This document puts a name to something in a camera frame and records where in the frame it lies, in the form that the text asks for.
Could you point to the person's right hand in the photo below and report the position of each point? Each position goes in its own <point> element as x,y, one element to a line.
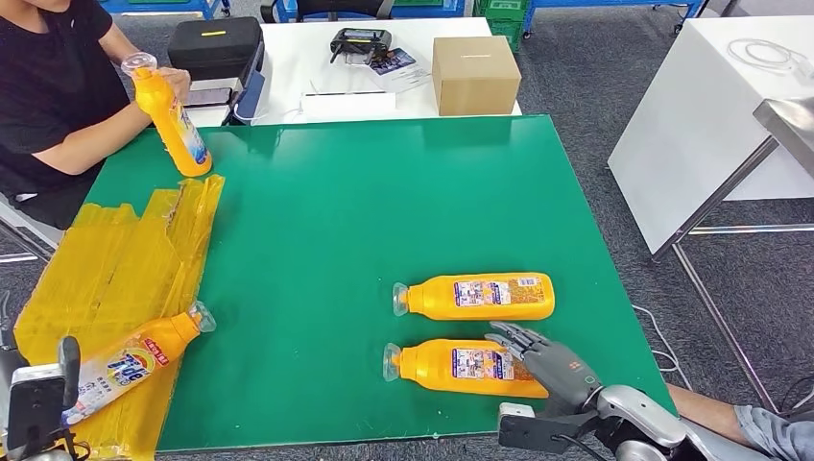
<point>179,83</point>

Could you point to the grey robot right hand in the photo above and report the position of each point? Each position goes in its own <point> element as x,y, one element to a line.
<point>566,378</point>

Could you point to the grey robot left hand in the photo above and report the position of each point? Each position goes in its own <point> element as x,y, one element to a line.
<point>70,369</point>

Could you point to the orange detergent bottle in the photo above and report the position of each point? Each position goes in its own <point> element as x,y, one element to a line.
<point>432,299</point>
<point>159,343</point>
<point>175,137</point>
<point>432,370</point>

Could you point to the dark smartphone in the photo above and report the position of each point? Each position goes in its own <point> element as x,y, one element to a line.
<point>210,97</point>

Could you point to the black carrying case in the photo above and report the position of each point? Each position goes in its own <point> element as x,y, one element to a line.
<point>213,49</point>

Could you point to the white and blue box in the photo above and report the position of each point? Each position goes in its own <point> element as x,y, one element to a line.
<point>251,95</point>

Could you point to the yellow plastic sheet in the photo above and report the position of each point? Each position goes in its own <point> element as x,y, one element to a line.
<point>114,267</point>

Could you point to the white desk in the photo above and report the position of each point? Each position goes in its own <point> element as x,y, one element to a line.
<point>299,60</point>

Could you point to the person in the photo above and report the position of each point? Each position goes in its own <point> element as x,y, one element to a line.
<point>706,413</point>
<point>44,83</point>

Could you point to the flat white box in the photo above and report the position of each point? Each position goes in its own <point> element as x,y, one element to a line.
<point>347,107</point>

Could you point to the black office chair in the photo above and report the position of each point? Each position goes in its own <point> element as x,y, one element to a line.
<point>343,6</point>

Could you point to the black remote controller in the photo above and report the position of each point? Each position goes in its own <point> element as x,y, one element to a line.
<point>360,42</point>

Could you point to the dark printed card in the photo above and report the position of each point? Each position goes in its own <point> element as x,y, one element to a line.
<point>393,60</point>

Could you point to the white paper sheet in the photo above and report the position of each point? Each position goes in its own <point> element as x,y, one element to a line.
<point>412,79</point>

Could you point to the white side table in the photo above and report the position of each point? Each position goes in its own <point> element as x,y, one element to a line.
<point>699,124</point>

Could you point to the cardboard box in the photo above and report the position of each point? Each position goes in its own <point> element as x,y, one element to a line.
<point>476,76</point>

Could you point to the green plastic crates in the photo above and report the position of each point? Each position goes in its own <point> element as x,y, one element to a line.
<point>502,24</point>

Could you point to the steel table top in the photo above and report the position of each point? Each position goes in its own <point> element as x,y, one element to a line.
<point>788,124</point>

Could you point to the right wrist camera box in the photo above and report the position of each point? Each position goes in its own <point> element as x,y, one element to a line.
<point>531,432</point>

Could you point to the metal table frame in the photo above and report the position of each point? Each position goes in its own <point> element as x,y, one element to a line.
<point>717,197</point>

